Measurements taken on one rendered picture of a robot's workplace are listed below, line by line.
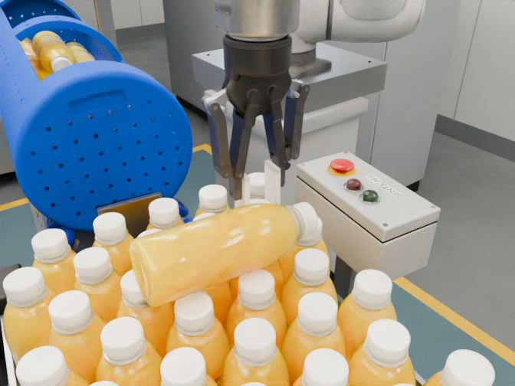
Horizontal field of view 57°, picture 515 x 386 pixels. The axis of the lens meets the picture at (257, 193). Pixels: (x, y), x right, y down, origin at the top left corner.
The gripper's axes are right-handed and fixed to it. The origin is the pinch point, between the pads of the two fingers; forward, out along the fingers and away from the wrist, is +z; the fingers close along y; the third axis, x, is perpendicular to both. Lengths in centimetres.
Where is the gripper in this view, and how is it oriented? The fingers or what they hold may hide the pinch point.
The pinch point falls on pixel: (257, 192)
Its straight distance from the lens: 61.5
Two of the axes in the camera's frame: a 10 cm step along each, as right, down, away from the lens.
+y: -8.7, 2.6, -4.2
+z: 0.0, 8.5, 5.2
